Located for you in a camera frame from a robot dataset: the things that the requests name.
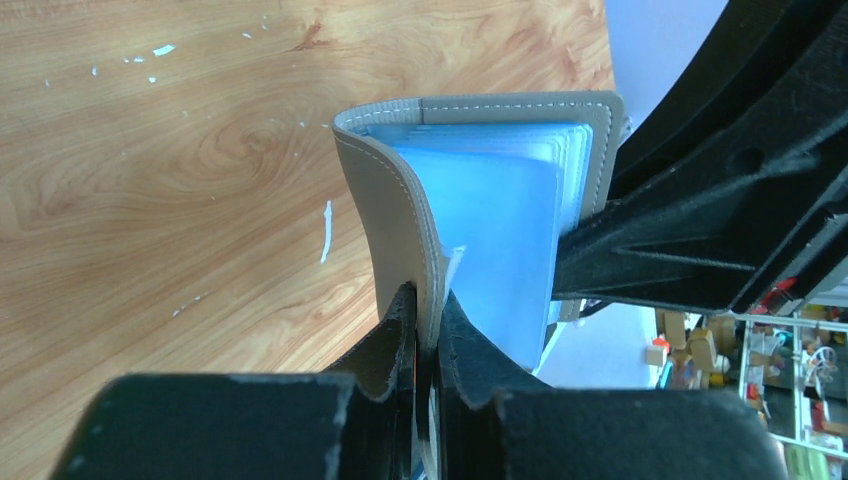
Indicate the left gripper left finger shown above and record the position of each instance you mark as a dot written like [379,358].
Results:
[352,420]

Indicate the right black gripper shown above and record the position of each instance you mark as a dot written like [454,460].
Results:
[719,230]

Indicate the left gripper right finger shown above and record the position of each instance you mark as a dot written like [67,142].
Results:
[497,421]

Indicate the grey card holder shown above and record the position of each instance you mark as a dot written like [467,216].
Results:
[469,195]

